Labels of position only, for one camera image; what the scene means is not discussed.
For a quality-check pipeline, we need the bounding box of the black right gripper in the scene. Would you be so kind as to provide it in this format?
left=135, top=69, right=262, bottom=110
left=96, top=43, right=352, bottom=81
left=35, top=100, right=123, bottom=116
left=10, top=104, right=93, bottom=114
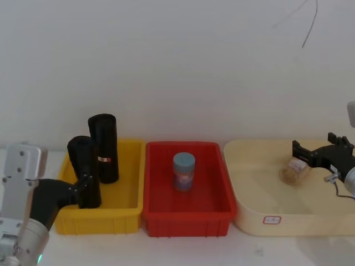
left=292, top=132, right=355, bottom=178

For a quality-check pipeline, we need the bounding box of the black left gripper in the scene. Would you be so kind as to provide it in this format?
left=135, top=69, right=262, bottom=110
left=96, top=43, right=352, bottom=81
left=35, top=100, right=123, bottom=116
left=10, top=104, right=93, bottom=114
left=29, top=173, right=94, bottom=231

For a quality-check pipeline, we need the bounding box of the plain black roll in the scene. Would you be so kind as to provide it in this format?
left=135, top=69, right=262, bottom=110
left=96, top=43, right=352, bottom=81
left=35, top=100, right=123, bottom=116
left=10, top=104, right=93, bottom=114
left=67, top=135, right=102, bottom=209

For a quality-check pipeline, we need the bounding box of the clear plastic jar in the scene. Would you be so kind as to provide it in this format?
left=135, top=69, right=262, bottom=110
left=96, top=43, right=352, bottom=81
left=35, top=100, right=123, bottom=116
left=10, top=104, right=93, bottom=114
left=278, top=157, right=312, bottom=185

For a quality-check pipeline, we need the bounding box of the yellow plastic bin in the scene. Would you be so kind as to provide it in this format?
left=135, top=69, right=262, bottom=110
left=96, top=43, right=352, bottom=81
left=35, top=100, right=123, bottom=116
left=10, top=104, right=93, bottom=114
left=54, top=138, right=147, bottom=236

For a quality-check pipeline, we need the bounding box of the black roll with white label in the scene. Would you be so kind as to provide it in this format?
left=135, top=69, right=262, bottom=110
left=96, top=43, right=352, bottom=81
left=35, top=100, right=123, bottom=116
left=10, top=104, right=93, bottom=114
left=87, top=112, right=120, bottom=185

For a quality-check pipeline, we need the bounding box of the cream plastic tray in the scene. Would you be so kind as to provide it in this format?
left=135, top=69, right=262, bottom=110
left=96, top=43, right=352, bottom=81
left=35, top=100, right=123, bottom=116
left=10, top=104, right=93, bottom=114
left=223, top=138, right=355, bottom=237

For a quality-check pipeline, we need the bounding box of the white red-edged tray label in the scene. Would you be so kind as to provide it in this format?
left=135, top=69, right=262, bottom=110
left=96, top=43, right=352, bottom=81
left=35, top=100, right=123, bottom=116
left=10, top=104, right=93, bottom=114
left=262, top=215, right=282, bottom=225

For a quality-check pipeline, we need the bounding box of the jar with blue lid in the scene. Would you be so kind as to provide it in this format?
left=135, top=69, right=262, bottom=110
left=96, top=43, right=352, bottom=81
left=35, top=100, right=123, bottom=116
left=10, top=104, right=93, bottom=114
left=173, top=152, right=196, bottom=192

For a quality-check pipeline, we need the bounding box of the red plastic bin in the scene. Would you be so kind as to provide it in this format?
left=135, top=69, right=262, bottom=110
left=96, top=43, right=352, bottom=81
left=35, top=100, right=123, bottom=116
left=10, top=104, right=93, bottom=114
left=141, top=141, right=238, bottom=238

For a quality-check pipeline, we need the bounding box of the thin dark gripper cable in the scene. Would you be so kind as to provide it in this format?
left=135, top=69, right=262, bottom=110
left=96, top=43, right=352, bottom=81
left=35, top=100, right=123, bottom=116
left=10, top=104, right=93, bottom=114
left=323, top=171, right=355, bottom=199

